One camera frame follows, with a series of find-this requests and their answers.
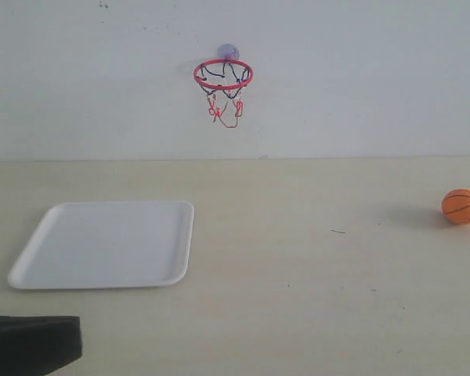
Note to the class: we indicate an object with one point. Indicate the white plastic tray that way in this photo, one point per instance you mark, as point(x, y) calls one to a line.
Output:
point(106, 245)

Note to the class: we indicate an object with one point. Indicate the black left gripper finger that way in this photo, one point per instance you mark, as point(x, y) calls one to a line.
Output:
point(38, 345)

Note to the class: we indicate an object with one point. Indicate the small orange basketball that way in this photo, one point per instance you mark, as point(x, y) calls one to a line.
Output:
point(456, 206)

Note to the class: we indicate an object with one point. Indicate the clear suction cup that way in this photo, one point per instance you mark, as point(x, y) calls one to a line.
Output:
point(228, 52)

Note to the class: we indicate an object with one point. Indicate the red mini basketball hoop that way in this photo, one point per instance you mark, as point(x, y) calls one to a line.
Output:
point(223, 82)

